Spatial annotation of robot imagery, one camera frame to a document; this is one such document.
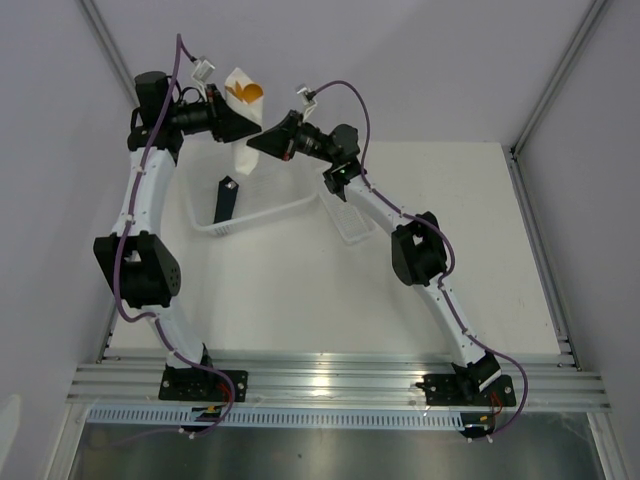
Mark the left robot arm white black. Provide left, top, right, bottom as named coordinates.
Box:
left=93, top=71, right=261, bottom=400

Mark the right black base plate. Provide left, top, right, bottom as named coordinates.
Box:
left=415, top=374, right=517, bottom=407

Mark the aluminium rail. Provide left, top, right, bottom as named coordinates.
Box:
left=66, top=349, right=611, bottom=413
left=97, top=149, right=169, bottom=362
left=502, top=146, right=583, bottom=371

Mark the left aluminium frame post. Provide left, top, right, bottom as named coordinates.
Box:
left=76, top=0, right=138, bottom=109

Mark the right side aluminium rail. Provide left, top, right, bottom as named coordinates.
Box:
left=502, top=146, right=583, bottom=371

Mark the black strap with buckle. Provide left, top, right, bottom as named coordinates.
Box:
left=213, top=174, right=240, bottom=224

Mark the large white plastic basket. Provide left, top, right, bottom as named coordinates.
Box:
left=178, top=141, right=318, bottom=237

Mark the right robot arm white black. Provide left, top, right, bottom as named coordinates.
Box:
left=247, top=111, right=501, bottom=404

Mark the white slotted cable duct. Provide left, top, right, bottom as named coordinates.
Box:
left=86, top=405, right=464, bottom=431

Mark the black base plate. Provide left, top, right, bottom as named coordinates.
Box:
left=158, top=367, right=231, bottom=403
left=415, top=374, right=517, bottom=407

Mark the orange plastic spoon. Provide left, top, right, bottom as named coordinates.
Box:
left=240, top=83, right=264, bottom=104

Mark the aluminium frame post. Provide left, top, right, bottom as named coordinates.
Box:
left=76, top=0, right=138, bottom=109
left=510, top=0, right=614, bottom=158

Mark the right aluminium frame post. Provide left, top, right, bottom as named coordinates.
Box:
left=510, top=0, right=614, bottom=158

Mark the small white plastic tray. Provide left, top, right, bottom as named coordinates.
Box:
left=314, top=171, right=376, bottom=245

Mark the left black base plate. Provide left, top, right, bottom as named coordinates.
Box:
left=158, top=367, right=231, bottom=403

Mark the aluminium front rail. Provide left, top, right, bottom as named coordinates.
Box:
left=66, top=349, right=611, bottom=413

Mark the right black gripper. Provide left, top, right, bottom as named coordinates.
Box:
left=247, top=111, right=337, bottom=165

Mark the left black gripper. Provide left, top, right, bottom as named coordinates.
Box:
left=169, top=85, right=262, bottom=144

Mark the left side aluminium rail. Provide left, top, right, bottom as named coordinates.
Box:
left=97, top=149, right=169, bottom=362

